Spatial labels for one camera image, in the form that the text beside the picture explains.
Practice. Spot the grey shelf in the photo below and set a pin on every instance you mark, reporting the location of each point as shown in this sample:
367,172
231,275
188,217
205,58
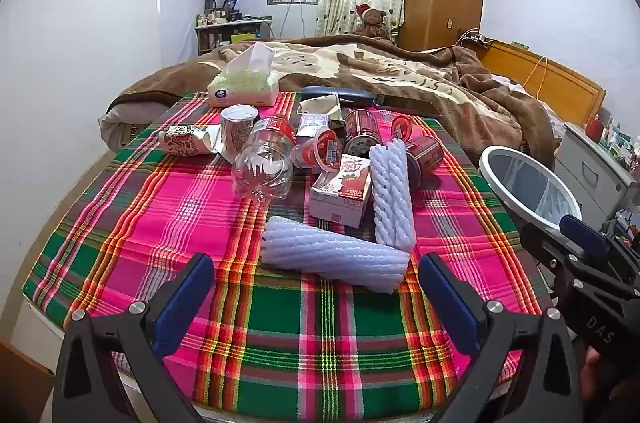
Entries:
220,35

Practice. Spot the red drink can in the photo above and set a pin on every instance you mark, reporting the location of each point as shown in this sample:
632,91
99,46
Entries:
362,130
425,155

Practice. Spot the juice carton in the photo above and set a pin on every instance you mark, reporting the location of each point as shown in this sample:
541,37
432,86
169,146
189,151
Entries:
345,188

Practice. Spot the brown blanket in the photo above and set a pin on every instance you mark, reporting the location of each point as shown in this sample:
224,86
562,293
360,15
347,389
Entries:
400,73

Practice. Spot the grey nightstand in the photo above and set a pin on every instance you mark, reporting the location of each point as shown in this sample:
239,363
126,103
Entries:
590,173

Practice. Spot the plaid cloth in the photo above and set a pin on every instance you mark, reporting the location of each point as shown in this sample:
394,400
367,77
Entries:
175,213

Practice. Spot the light bed sheet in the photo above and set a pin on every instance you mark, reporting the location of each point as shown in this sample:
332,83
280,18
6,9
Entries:
505,82

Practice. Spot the tissue pack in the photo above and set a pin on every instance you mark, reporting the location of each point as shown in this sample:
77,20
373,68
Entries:
245,88

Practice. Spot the teddy bear with red hat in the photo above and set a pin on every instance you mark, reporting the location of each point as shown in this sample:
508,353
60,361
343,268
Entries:
372,20

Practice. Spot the crushed patterned paper cup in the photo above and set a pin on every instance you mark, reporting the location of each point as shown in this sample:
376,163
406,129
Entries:
180,142

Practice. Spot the black flat case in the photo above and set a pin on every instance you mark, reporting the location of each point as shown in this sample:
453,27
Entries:
410,105

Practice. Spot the white trash bin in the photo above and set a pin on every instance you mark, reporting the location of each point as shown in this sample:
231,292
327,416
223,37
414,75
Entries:
525,183

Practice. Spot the beige mattress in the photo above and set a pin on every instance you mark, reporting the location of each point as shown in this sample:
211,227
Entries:
117,125

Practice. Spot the small patterned packet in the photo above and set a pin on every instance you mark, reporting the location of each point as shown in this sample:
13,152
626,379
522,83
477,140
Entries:
312,123

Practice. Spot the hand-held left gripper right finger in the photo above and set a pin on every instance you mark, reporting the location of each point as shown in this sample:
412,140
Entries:
447,303

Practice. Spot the white foam net sleeve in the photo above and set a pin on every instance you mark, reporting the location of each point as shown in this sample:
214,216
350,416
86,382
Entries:
335,253
390,193

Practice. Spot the clutter of small boxes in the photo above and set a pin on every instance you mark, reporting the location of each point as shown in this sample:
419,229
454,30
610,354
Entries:
620,143

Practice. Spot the white carton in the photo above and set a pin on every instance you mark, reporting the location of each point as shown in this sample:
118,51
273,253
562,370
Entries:
320,105

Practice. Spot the brown wooden board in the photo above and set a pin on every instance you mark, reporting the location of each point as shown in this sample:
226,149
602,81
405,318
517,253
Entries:
22,383

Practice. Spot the row of cosmetic bottles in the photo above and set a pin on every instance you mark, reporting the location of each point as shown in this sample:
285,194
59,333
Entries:
215,15

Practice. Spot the red mug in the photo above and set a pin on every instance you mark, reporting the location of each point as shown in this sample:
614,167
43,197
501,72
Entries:
594,128

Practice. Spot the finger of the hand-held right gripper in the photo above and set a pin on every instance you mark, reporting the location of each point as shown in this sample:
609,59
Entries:
582,234
542,245

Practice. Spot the wooden headboard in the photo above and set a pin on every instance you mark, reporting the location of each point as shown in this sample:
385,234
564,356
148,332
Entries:
560,83

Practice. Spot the power strip with plugs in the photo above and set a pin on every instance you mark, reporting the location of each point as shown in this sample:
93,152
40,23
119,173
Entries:
475,37

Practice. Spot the person's right hand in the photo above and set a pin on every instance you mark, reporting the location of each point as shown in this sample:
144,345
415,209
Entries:
593,365

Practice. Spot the clear plastic bottle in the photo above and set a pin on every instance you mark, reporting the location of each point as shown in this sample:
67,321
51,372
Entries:
262,163

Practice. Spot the silver paper cup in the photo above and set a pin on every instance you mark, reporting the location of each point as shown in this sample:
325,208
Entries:
237,128

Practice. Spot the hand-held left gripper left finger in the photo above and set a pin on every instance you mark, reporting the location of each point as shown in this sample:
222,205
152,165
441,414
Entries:
182,303

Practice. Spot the red jelly cup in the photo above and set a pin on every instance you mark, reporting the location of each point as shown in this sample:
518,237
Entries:
322,148
402,125

